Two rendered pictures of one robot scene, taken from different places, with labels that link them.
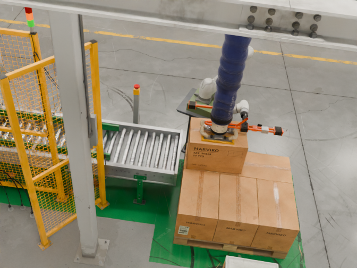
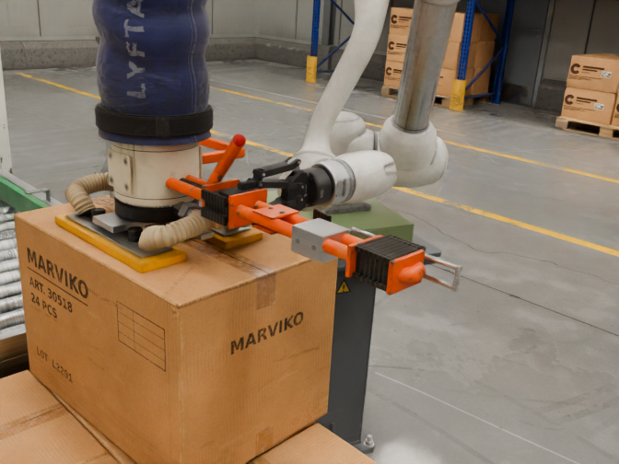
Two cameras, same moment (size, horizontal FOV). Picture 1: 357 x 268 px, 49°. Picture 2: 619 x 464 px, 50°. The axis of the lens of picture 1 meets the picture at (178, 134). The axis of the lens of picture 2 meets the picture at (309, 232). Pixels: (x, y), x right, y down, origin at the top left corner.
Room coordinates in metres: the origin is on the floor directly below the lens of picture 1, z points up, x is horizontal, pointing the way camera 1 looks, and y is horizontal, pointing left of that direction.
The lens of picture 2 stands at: (2.36, -1.54, 1.46)
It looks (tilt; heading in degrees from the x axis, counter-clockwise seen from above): 20 degrees down; 44
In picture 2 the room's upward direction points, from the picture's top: 4 degrees clockwise
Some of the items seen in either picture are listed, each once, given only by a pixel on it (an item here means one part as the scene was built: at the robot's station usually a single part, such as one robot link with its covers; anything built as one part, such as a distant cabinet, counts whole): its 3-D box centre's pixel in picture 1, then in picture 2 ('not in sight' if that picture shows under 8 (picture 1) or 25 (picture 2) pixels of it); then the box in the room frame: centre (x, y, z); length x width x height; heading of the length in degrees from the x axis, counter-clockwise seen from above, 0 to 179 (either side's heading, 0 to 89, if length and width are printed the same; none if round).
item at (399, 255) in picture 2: (278, 131); (384, 263); (3.07, -1.01, 1.09); 0.08 x 0.07 x 0.05; 90
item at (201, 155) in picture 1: (215, 145); (172, 315); (3.10, -0.42, 0.75); 0.60 x 0.40 x 0.40; 92
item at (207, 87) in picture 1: (207, 87); (340, 150); (3.79, -0.27, 1.01); 0.18 x 0.16 x 0.22; 134
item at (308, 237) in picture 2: (264, 130); (320, 239); (3.08, -0.87, 1.08); 0.07 x 0.07 x 0.04; 0
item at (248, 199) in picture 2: (244, 127); (234, 203); (3.08, -0.66, 1.09); 0.10 x 0.08 x 0.06; 0
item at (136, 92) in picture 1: (135, 120); not in sight; (3.61, 0.54, 0.50); 0.07 x 0.07 x 1.00; 89
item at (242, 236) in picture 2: not in sight; (194, 213); (3.17, -0.41, 0.98); 0.34 x 0.10 x 0.05; 90
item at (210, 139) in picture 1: (218, 137); (116, 230); (2.98, -0.41, 0.98); 0.34 x 0.10 x 0.05; 90
